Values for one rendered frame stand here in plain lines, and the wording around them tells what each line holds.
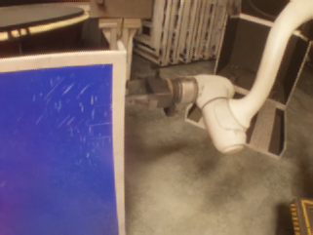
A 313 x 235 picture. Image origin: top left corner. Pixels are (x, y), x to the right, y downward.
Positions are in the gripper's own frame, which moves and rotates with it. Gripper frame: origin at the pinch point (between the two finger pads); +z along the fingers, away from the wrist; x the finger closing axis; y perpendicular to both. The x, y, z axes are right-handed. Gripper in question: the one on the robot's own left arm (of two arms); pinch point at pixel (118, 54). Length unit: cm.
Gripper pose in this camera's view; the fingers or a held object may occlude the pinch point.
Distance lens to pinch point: 47.2
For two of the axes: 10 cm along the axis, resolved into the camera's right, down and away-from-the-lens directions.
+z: -0.6, 9.1, 4.1
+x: 9.6, -0.7, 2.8
